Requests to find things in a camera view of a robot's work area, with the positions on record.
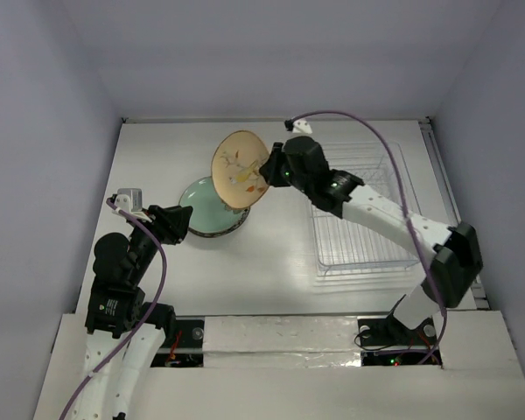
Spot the white wire dish rack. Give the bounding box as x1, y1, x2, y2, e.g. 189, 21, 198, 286
311, 141, 420, 278

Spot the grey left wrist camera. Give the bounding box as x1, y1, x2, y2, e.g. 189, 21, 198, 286
107, 188, 144, 217

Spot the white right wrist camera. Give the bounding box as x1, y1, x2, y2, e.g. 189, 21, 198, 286
283, 118, 312, 135

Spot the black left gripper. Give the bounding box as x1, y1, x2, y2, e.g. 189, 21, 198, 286
129, 202, 192, 281

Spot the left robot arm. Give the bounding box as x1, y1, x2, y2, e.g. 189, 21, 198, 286
59, 193, 193, 419

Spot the green plate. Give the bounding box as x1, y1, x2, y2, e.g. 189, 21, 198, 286
179, 176, 249, 238

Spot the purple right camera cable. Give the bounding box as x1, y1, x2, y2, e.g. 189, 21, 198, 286
283, 109, 448, 367

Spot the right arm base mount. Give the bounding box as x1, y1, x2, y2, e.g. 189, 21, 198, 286
353, 313, 443, 367

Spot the beige floral plate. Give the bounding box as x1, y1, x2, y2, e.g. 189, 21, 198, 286
211, 130, 270, 210

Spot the purple camera cable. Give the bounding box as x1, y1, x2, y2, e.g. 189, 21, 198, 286
283, 109, 448, 367
56, 196, 168, 420

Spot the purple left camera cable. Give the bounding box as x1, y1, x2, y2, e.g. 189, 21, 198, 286
56, 196, 168, 420

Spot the white foam block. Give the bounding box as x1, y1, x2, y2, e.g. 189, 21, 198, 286
202, 316, 361, 369

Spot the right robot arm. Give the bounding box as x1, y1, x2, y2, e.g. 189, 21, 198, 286
260, 136, 483, 343

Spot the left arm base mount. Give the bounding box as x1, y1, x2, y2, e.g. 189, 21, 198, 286
150, 317, 205, 368

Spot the white blue patterned plate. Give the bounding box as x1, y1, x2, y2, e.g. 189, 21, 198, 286
188, 207, 250, 238

